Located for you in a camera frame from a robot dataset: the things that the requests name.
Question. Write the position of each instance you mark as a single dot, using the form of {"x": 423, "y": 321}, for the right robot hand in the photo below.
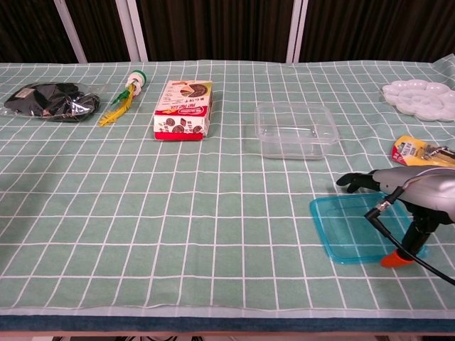
{"x": 423, "y": 192}

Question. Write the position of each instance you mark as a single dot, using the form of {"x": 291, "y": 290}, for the blue container lid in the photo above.
{"x": 341, "y": 227}

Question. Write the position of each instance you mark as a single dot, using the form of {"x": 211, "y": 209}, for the clear plastic container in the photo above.
{"x": 295, "y": 131}

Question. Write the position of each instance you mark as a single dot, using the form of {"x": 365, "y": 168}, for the dark blue denim fabric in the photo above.
{"x": 213, "y": 324}

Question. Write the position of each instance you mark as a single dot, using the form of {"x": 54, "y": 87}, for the razor in yellow blister pack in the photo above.
{"x": 405, "y": 151}

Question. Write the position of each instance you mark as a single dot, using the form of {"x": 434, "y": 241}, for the white flower paint palette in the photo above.
{"x": 423, "y": 99}

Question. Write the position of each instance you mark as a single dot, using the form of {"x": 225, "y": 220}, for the red white biscuit box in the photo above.
{"x": 183, "y": 110}

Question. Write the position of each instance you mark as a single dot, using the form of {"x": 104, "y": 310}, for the black curtain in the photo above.
{"x": 220, "y": 28}

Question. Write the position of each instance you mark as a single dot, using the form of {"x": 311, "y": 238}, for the green checked tablecloth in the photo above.
{"x": 142, "y": 213}

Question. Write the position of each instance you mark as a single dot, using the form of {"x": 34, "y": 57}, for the green yellow feather toy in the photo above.
{"x": 122, "y": 101}

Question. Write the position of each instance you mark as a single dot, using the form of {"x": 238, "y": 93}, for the black item in plastic bag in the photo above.
{"x": 49, "y": 101}

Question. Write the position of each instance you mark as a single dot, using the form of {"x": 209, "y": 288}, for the white aluminium frame post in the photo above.
{"x": 133, "y": 30}
{"x": 295, "y": 32}
{"x": 71, "y": 32}

